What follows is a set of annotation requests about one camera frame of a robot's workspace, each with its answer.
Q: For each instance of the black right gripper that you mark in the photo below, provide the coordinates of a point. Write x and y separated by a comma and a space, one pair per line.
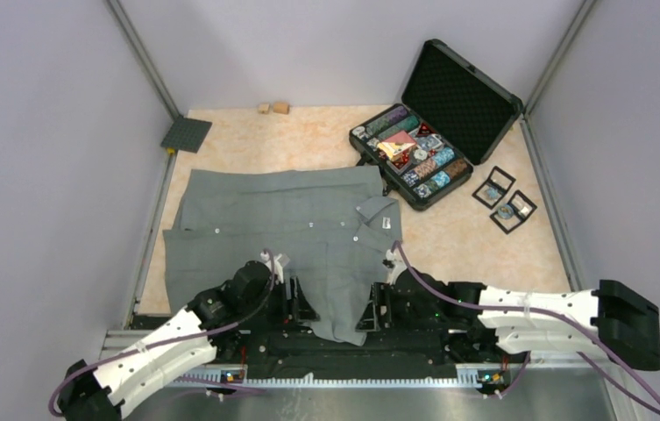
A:
382, 294

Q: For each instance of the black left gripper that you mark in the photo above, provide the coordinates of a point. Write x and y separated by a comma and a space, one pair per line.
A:
301, 307

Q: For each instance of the grey button shirt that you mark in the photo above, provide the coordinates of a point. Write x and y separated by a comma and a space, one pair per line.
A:
334, 225

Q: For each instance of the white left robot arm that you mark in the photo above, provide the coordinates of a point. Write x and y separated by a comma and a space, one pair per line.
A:
252, 301

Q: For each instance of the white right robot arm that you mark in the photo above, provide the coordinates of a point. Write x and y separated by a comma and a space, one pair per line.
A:
611, 321

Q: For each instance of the round portrait pin badge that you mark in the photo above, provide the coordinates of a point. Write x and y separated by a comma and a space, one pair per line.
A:
505, 212

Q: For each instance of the playing card deck box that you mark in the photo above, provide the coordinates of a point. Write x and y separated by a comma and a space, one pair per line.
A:
396, 146

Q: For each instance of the dark grey lego baseplate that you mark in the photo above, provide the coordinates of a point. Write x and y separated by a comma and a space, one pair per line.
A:
186, 134

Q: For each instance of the black poker chip case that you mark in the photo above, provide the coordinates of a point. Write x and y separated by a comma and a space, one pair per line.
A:
456, 114

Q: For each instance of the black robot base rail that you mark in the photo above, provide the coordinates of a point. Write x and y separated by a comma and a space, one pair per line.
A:
401, 348

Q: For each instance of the black display frame far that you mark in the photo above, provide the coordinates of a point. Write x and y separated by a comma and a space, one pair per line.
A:
499, 179

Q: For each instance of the black display frame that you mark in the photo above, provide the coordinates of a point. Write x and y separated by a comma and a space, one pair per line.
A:
524, 208
499, 179

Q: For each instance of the black display frame near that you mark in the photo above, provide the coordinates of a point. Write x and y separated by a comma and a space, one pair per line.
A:
524, 208

